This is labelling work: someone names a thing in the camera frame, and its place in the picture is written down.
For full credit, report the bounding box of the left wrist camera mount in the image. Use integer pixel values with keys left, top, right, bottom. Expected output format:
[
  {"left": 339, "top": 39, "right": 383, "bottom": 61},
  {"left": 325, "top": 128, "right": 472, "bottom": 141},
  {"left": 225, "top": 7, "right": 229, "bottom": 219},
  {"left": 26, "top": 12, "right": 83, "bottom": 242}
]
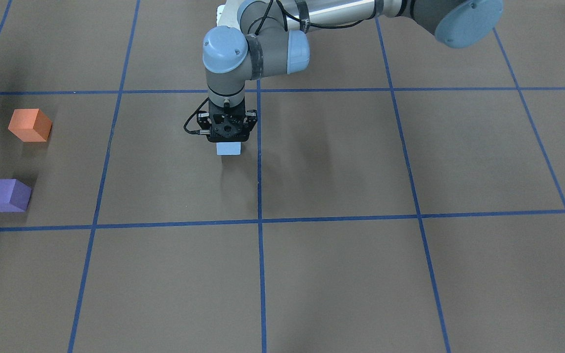
[{"left": 206, "top": 114, "right": 251, "bottom": 143}]

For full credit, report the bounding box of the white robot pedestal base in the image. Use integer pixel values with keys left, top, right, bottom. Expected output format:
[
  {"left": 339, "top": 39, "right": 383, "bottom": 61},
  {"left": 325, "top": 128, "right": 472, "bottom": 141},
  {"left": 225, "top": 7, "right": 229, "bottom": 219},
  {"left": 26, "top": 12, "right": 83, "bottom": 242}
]
[{"left": 216, "top": 4, "right": 226, "bottom": 26}]

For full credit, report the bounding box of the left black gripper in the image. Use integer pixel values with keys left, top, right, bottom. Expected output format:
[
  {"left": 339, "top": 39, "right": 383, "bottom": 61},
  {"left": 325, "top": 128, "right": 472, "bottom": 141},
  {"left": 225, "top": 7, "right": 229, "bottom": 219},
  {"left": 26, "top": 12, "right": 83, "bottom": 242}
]
[{"left": 196, "top": 103, "right": 258, "bottom": 136}]

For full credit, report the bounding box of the light blue foam block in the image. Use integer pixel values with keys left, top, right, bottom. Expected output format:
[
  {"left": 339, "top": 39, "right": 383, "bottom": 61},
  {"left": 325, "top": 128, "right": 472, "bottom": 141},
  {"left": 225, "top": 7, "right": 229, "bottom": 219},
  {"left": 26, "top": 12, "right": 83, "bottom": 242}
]
[{"left": 216, "top": 142, "right": 242, "bottom": 156}]

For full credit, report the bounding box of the orange foam block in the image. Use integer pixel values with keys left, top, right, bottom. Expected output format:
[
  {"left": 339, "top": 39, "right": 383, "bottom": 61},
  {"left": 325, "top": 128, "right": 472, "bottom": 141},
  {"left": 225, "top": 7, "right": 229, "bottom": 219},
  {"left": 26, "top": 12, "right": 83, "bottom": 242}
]
[{"left": 7, "top": 109, "right": 53, "bottom": 143}]

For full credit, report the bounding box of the purple foam block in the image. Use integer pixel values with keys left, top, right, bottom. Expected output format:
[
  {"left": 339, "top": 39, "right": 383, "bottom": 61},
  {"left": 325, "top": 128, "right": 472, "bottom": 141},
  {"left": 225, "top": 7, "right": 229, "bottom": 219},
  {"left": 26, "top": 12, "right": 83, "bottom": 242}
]
[{"left": 0, "top": 179, "right": 33, "bottom": 212}]

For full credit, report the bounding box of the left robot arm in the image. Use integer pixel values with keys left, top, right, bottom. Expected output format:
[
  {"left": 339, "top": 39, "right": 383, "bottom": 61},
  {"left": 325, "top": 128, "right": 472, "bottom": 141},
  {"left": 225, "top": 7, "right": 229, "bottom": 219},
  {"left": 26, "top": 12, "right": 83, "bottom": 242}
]
[{"left": 183, "top": 0, "right": 504, "bottom": 143}]

